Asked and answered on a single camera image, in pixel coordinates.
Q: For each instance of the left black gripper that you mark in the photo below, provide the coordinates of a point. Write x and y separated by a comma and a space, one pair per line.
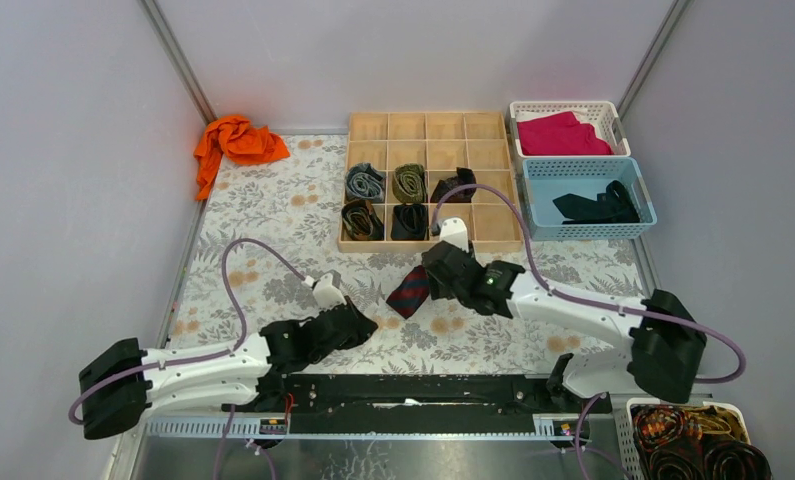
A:
349, 325

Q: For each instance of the orange black patterned tie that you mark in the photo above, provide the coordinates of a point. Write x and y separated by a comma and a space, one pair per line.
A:
694, 442

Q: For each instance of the floral table mat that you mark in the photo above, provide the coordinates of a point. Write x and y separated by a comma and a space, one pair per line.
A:
264, 226

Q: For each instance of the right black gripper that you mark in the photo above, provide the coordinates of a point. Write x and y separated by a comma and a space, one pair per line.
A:
437, 290

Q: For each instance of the brown black rolled tie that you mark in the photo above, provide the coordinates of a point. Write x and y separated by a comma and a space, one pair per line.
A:
361, 221

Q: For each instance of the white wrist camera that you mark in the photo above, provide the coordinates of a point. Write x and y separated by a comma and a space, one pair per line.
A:
326, 290
452, 230

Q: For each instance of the orange cloth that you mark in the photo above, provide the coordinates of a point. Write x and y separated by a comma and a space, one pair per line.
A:
234, 137

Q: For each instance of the magenta cloth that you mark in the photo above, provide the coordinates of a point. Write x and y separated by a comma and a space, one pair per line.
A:
560, 134

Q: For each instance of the grey blue rolled tie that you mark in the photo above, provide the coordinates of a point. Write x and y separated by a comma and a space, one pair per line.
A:
365, 182

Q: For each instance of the olive green rolled tie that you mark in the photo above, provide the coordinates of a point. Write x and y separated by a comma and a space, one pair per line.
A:
409, 183

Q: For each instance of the wooden compartment tray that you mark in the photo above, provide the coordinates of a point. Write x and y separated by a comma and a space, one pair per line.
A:
441, 142

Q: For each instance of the red navy striped tie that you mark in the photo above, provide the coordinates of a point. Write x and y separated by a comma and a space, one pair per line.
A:
411, 293

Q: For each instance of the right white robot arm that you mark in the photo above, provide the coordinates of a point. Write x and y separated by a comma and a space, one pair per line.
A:
658, 358

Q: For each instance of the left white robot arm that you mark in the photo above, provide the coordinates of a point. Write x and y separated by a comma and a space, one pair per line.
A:
127, 384

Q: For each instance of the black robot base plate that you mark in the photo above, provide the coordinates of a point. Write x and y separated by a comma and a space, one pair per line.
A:
328, 396

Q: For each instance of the white basket of ties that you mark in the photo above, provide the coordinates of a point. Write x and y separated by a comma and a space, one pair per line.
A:
631, 458

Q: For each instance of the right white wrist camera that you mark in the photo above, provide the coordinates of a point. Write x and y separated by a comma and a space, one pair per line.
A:
452, 230

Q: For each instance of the dark brown patterned rolled tie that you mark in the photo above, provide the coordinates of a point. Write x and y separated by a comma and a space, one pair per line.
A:
463, 176

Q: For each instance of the dark green tie in basket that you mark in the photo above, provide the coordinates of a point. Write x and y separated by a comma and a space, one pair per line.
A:
613, 206

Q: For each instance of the blue plastic basket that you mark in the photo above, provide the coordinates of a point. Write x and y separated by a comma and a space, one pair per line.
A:
545, 178

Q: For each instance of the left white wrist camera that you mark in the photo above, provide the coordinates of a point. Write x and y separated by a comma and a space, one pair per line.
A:
326, 290

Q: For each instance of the white plastic basket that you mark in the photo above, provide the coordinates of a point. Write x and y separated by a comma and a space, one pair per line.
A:
601, 114

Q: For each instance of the perforated metal cable rail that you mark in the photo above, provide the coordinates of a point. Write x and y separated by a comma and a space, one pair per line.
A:
506, 427

